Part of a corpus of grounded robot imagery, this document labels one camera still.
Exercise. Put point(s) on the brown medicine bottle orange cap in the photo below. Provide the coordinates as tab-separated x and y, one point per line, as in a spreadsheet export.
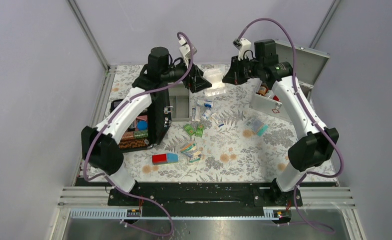
262	90

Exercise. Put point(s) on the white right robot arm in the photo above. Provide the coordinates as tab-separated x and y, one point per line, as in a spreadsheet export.
274	64

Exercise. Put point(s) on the black open case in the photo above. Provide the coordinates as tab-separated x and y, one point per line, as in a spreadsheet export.
153	122

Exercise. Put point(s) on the white bandage roll blue label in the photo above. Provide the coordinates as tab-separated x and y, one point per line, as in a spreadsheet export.
204	103

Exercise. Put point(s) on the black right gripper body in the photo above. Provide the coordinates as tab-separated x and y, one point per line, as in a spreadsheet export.
248	70

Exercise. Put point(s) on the striped bandage packet stack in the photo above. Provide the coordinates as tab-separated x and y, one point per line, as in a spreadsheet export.
191	151

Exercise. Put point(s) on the green wind oil box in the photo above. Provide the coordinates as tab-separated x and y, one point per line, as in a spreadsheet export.
199	130

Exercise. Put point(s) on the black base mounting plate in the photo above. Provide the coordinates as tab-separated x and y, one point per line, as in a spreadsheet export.
197	199

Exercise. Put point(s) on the white flat wrapped bandage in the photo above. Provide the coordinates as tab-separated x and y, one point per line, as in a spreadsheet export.
198	114

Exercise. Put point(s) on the white blue small tube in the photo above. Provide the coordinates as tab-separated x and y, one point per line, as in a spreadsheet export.
216	118

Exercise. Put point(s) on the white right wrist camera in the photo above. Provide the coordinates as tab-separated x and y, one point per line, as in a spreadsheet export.
243	45

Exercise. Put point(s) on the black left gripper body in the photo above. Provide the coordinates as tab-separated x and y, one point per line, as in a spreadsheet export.
186	82

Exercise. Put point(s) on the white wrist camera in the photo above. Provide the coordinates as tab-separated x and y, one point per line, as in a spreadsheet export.
243	45
185	50

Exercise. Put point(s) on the clear bag teal item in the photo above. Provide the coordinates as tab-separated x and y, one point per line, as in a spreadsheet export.
256	125

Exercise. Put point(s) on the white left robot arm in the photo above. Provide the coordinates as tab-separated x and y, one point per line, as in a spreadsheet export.
150	91

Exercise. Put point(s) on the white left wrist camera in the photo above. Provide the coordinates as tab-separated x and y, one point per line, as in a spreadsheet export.
185	50

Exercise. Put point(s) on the red blue box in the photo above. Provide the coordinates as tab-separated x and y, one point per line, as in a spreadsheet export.
165	158

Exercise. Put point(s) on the grey plastic tray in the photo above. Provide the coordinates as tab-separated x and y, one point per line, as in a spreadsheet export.
179	97

